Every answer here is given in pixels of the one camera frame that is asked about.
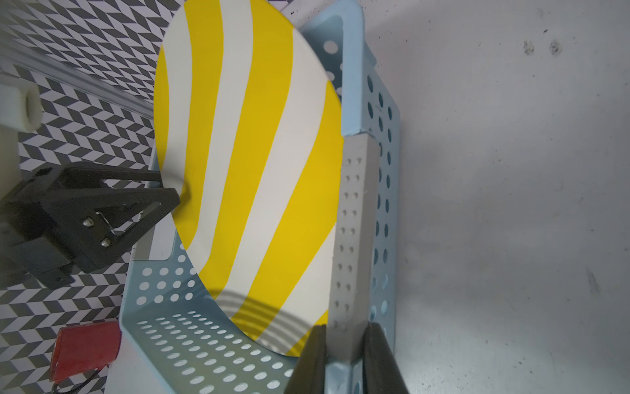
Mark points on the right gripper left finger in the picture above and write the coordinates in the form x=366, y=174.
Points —
x=309, y=374

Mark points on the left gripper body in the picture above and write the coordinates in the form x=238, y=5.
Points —
x=34, y=242

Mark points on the yellow striped plate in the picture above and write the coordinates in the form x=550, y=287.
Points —
x=248, y=132

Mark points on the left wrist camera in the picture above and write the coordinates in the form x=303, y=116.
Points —
x=21, y=108

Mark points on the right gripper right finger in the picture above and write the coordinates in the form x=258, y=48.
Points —
x=380, y=370

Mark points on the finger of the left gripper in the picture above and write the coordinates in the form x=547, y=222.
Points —
x=93, y=227
x=94, y=171

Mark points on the red emergency button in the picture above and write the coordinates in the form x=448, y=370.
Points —
x=82, y=348

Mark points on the light blue plastic basket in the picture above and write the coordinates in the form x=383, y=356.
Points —
x=181, y=334

